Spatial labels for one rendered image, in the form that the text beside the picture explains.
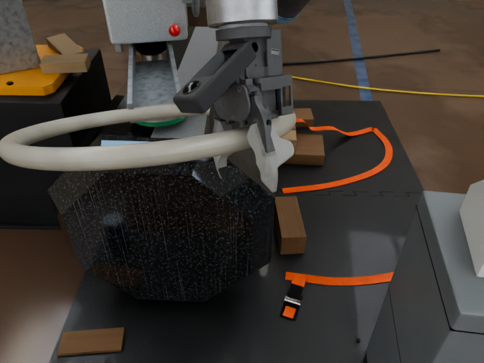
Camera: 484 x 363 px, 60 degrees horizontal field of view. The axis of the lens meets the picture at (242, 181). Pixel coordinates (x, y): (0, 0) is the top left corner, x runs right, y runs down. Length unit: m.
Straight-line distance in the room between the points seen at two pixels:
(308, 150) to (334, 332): 1.21
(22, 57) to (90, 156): 1.70
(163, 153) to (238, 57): 0.15
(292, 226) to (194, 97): 1.64
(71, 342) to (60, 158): 1.44
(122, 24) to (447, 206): 1.00
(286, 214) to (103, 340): 1.01
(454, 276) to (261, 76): 0.68
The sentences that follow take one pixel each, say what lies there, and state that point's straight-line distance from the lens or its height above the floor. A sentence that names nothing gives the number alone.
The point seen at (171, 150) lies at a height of 1.31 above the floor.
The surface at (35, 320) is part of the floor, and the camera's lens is 2.10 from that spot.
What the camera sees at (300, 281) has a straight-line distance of 1.95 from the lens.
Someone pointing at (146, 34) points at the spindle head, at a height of 1.18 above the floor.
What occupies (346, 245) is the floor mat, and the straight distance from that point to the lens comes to 2.20.
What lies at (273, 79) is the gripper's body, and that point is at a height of 1.36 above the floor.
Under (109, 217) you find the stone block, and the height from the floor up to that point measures 0.56.
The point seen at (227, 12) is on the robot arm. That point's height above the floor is 1.44.
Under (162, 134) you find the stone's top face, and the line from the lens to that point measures 1.41.
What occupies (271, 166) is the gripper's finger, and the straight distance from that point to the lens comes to 0.53.
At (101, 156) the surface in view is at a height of 1.30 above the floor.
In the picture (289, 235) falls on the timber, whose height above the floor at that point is 0.14.
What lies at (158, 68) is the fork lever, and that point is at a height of 1.10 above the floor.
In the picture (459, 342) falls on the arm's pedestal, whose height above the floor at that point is 0.75.
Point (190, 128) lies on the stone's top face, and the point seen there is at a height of 0.85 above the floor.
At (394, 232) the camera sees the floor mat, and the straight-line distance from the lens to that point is 2.34.
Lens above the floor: 1.60
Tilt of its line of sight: 39 degrees down
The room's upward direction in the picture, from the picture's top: straight up
